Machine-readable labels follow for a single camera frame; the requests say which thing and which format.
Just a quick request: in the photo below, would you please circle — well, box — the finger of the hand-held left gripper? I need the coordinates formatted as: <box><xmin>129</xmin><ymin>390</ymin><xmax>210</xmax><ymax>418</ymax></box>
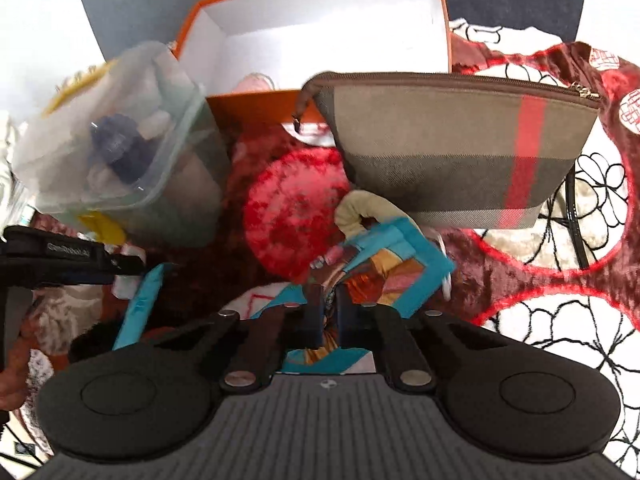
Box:
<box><xmin>102</xmin><ymin>254</ymin><xmax>147</xmax><ymax>278</ymax></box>

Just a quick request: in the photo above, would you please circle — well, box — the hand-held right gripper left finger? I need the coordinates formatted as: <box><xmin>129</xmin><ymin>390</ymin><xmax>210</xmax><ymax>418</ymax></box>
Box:
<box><xmin>145</xmin><ymin>284</ymin><xmax>323</xmax><ymax>393</ymax></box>

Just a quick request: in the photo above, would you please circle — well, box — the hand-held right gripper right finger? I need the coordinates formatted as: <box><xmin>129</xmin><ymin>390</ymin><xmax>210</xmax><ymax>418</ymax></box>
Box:
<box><xmin>336</xmin><ymin>284</ymin><xmax>511</xmax><ymax>392</ymax></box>

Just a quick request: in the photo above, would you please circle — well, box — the teal patterned cloth bag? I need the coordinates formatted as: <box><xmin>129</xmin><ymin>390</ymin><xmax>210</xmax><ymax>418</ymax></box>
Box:
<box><xmin>250</xmin><ymin>217</ymin><xmax>456</xmax><ymax>376</ymax></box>

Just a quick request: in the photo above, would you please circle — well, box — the orange cardboard box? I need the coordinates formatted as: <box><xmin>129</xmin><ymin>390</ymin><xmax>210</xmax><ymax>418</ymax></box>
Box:
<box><xmin>170</xmin><ymin>0</ymin><xmax>453</xmax><ymax>148</ymax></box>

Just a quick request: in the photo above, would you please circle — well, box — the pale pink soft item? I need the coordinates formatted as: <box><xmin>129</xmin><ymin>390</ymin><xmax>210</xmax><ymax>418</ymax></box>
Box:
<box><xmin>232</xmin><ymin>72</ymin><xmax>276</xmax><ymax>93</ymax></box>

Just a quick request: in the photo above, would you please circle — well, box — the yellow plastic piece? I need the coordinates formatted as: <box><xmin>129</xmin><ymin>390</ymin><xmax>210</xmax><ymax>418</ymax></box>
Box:
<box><xmin>80</xmin><ymin>212</ymin><xmax>126</xmax><ymax>246</ymax></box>

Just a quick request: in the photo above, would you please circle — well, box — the teal ribbon strip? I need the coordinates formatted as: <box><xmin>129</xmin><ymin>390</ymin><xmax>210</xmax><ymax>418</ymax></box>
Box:
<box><xmin>112</xmin><ymin>262</ymin><xmax>166</xmax><ymax>351</ymax></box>

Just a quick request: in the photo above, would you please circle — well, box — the clear plastic container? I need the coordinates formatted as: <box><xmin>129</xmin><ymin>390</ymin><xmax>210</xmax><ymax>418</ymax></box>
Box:
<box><xmin>12</xmin><ymin>40</ymin><xmax>231</xmax><ymax>248</ymax></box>

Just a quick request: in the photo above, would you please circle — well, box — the beige rolled cloth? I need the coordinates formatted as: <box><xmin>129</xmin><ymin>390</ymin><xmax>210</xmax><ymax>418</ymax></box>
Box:
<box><xmin>334</xmin><ymin>190</ymin><xmax>416</xmax><ymax>241</ymax></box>

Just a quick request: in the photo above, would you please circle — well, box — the blue plastic object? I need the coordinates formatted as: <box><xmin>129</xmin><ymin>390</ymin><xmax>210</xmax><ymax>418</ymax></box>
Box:
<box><xmin>90</xmin><ymin>115</ymin><xmax>156</xmax><ymax>181</ymax></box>

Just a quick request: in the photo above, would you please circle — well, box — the floral patterned cloth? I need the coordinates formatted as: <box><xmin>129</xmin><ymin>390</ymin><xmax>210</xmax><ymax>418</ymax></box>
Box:
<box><xmin>22</xmin><ymin>347</ymin><xmax>57</xmax><ymax>456</ymax></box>

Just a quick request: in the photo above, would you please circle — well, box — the brown plaid zipper pouch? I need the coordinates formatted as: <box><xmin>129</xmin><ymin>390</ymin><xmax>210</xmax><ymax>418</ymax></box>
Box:
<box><xmin>294</xmin><ymin>71</ymin><xmax>603</xmax><ymax>228</ymax></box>

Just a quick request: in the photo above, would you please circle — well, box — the red white printed blanket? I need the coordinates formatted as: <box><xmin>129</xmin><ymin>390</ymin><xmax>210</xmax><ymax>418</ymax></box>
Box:
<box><xmin>0</xmin><ymin>17</ymin><xmax>640</xmax><ymax>466</ymax></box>

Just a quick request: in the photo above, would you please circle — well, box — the grey upholstered headboard panel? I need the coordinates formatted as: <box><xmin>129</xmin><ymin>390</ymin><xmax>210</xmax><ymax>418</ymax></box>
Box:
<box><xmin>67</xmin><ymin>0</ymin><xmax>346</xmax><ymax>61</ymax></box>

